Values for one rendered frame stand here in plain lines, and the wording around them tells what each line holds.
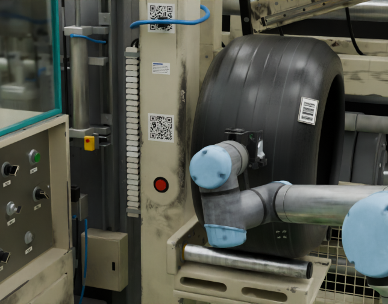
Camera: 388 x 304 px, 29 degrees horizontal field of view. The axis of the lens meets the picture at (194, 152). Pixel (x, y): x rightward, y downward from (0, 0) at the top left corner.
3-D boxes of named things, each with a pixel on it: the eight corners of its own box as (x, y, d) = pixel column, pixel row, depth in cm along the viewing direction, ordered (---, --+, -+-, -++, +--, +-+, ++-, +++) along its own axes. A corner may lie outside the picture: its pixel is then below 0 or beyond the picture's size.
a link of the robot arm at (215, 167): (190, 195, 141) (183, 150, 140) (208, 186, 151) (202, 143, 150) (229, 192, 138) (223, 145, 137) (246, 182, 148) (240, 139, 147)
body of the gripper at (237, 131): (265, 129, 162) (250, 135, 151) (262, 169, 164) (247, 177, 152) (231, 126, 165) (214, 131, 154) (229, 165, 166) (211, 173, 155)
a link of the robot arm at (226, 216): (268, 237, 147) (260, 181, 146) (226, 251, 140) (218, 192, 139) (240, 234, 153) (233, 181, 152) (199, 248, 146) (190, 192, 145)
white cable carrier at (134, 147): (127, 216, 214) (125, 47, 201) (134, 210, 218) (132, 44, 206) (141, 218, 212) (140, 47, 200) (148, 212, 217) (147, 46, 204)
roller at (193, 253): (184, 239, 203) (186, 252, 206) (178, 250, 200) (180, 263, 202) (312, 258, 192) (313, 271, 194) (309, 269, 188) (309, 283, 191)
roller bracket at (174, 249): (165, 275, 199) (165, 240, 197) (213, 225, 236) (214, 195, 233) (177, 277, 198) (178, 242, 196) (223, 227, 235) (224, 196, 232)
